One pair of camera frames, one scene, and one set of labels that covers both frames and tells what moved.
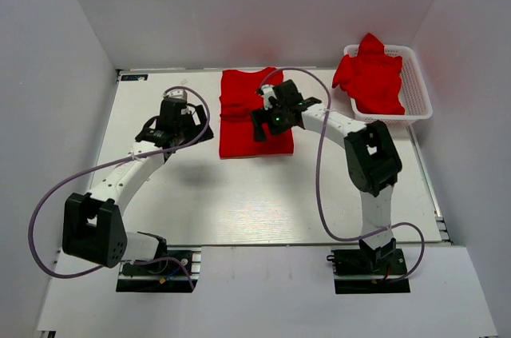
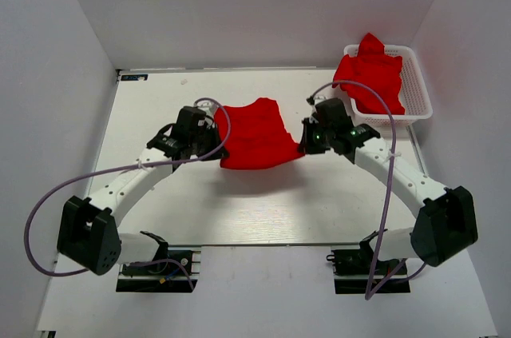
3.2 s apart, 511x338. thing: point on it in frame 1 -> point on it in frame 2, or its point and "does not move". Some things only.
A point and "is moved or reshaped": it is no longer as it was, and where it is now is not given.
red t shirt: x=238 y=100 is moved or reshaped
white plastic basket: x=413 y=94 does not move
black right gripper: x=263 y=116 -> x=306 y=145
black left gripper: x=202 y=118 -> x=214 y=133
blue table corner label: x=134 y=77 does not move
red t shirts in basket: x=372 y=78 does not move
